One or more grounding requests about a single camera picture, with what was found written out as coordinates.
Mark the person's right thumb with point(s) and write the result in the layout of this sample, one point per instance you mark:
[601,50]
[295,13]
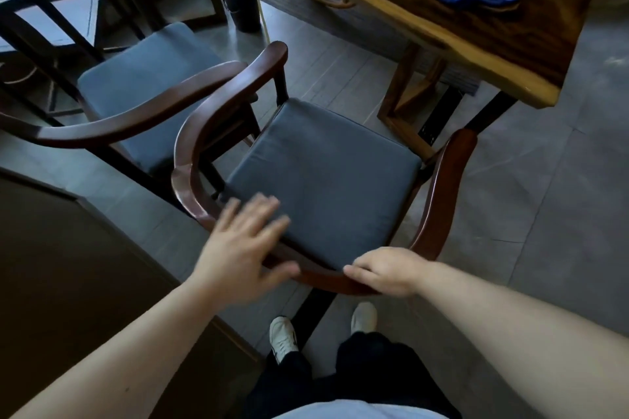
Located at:
[358,275]

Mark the person's white shirt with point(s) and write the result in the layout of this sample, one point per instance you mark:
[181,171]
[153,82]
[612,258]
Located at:
[358,411]

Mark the person's left thumb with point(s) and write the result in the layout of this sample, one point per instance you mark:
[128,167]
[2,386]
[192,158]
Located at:
[282,272]

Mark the person's dark trousers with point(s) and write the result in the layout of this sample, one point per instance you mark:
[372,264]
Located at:
[373,369]

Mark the person's left middle finger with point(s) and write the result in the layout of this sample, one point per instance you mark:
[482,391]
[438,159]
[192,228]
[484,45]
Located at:
[265,217]

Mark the dark wooden armchair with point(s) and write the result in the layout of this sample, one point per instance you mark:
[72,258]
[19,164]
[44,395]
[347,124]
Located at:
[183,163]
[123,121]

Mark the person's left little finger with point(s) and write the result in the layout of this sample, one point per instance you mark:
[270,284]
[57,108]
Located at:
[227,217]

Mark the person's right hand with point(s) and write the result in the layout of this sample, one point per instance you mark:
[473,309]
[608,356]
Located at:
[398,271]

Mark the person's left hand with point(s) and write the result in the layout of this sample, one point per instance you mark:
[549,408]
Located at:
[236,261]

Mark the person's white shoe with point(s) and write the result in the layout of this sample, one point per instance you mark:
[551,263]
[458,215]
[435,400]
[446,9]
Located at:
[363,316]
[283,337]

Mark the dark brown cabinet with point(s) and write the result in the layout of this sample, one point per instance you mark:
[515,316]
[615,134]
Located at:
[73,261]

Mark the grey seat cushion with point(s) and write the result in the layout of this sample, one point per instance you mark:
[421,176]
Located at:
[324,173]
[142,70]

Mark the person's right forearm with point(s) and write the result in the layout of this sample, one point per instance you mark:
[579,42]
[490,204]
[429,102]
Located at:
[516,335]

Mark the wooden slab table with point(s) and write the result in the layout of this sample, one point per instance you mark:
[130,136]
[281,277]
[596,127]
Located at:
[516,40]

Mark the person's left forearm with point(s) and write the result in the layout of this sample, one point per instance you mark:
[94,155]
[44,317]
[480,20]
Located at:
[132,359]

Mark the person's white left shoe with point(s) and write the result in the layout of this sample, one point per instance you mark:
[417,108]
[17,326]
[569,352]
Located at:
[283,337]

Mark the person's white right shoe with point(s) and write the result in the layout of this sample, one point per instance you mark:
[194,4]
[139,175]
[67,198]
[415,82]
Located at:
[363,316]

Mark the black cylindrical bin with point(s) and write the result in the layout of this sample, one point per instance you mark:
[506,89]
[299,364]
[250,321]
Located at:
[241,6]

